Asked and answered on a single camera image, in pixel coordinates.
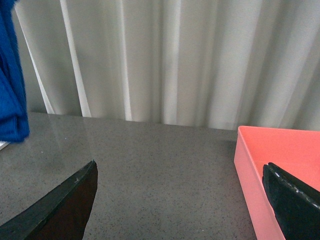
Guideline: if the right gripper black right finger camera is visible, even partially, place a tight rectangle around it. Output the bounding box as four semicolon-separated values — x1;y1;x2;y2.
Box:
262;162;320;240

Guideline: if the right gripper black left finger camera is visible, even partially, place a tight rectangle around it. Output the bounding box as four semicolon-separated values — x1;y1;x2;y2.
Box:
0;160;98;240

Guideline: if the blue microfiber cloth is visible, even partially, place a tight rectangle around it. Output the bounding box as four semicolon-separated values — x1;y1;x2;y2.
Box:
0;0;30;143

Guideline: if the pink plastic box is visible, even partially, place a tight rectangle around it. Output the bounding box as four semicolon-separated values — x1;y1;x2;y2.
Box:
234;126;320;240

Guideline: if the white rack with wooden bars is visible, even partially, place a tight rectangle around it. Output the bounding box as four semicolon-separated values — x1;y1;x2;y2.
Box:
0;141;10;150

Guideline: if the white pleated curtain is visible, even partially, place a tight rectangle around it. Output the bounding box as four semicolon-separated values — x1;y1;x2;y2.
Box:
12;0;320;131

